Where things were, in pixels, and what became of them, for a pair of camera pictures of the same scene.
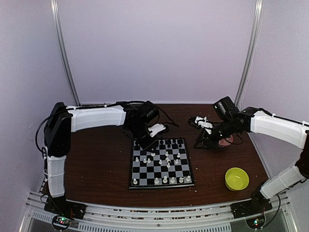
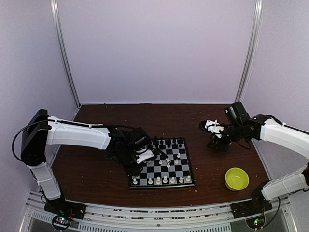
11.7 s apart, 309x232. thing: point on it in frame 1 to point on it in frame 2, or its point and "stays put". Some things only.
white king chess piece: x=165 y=180 stays put
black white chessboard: x=167 y=165 stays put
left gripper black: x=147 y=145 to x=132 y=171
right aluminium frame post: x=251 y=51 stays put
